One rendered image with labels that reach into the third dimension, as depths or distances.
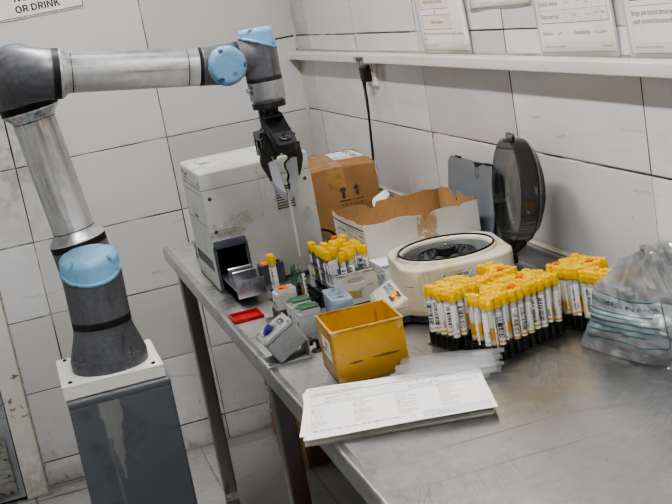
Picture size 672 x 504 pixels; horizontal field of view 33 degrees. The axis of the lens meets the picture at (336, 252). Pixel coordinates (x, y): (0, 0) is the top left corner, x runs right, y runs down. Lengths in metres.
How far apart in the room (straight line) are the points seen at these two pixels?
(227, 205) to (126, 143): 1.32
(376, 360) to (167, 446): 0.50
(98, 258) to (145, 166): 1.82
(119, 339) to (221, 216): 0.60
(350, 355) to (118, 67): 0.70
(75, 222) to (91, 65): 0.34
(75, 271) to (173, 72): 0.42
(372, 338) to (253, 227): 0.85
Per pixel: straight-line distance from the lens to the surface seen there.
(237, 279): 2.66
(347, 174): 3.20
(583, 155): 2.27
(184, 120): 4.04
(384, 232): 2.55
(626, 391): 1.82
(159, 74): 2.22
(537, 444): 1.67
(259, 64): 2.39
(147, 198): 4.05
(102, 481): 2.30
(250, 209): 2.76
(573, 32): 2.20
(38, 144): 2.34
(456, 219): 2.61
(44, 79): 2.20
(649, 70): 1.94
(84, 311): 2.25
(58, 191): 2.35
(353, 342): 1.98
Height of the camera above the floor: 1.55
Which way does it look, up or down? 13 degrees down
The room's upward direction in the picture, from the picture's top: 10 degrees counter-clockwise
